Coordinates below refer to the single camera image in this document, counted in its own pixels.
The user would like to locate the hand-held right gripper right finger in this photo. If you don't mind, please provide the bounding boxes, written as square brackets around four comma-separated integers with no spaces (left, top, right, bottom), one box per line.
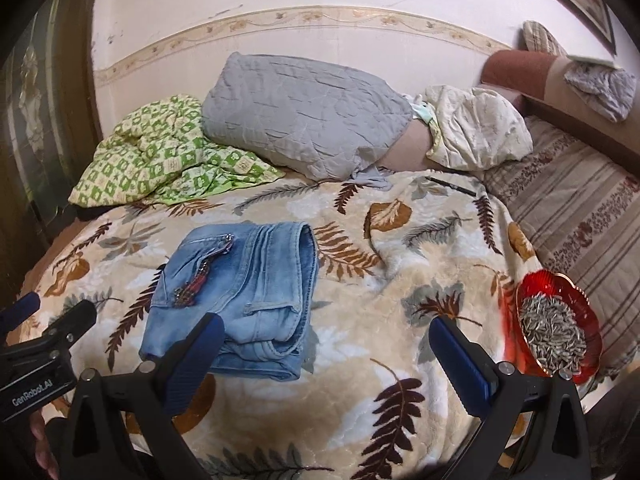
[429,314,594,480]

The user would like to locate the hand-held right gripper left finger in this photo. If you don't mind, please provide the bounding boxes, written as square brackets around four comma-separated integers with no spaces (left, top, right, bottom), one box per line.
[67,311,227,480]

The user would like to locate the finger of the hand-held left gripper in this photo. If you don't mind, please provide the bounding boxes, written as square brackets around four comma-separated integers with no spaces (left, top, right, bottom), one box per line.
[0,291,42,337]
[42,301,98,356]

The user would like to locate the blue denim pants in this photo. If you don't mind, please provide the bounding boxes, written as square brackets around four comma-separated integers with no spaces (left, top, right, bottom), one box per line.
[139,221,321,381]

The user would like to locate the person's left hand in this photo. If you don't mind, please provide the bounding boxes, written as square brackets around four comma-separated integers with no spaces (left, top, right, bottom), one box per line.
[29,409,59,468]

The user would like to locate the leaf print fleece blanket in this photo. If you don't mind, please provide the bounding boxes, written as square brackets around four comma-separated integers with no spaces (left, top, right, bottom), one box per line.
[22,167,546,480]

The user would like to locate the pile of sunflower seeds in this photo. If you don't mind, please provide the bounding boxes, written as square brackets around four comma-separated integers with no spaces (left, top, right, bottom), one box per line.
[519,294,587,378]

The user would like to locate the red glass bowl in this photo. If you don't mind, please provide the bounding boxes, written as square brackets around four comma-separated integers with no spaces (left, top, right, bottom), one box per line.
[515,269,604,386]

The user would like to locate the black pen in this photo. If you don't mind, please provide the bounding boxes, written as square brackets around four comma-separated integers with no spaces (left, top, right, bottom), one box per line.
[424,175,479,196]

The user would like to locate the green checkered quilt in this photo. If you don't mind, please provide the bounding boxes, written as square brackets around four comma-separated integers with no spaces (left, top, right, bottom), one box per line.
[67,94,286,208]

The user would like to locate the striped floral bedspread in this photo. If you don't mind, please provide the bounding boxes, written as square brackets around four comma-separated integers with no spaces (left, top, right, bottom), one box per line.
[482,115,640,377]

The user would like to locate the wooden door with glass panel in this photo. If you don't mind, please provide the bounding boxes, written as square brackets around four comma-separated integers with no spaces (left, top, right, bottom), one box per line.
[0,0,106,266]

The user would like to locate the beige pillow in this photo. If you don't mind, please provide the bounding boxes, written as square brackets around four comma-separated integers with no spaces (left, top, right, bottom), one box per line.
[380,117,437,172]

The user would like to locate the cream crumpled cloth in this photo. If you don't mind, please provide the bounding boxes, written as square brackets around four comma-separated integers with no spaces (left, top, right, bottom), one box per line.
[424,85,534,173]

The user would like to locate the pale green cloth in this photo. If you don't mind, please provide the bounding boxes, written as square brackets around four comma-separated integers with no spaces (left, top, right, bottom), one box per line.
[409,101,439,137]

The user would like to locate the grey quilted pillow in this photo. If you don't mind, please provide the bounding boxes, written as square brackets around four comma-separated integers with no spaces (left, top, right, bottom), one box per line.
[200,52,418,192]

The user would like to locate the brown bolster cushion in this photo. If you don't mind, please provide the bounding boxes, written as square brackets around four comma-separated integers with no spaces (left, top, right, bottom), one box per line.
[480,50,640,127]

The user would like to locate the crumpled grey cloth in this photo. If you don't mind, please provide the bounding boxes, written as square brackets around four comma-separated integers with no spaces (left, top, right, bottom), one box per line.
[564,62,637,123]

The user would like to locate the striped cushion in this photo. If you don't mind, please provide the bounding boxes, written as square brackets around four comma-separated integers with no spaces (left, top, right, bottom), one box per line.
[521,20,569,57]

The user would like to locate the framed wall picture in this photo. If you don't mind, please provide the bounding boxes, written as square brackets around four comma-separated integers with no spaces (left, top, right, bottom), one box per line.
[510,0,617,57]

